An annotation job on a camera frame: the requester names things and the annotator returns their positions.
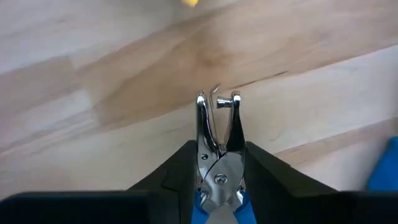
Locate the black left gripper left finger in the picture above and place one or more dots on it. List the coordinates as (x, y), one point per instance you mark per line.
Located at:
(93, 208)

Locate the blue plastic object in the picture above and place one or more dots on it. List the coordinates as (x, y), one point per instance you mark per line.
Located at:
(384, 168)

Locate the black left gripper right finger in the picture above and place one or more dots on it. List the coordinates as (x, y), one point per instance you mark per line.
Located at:
(311, 208)

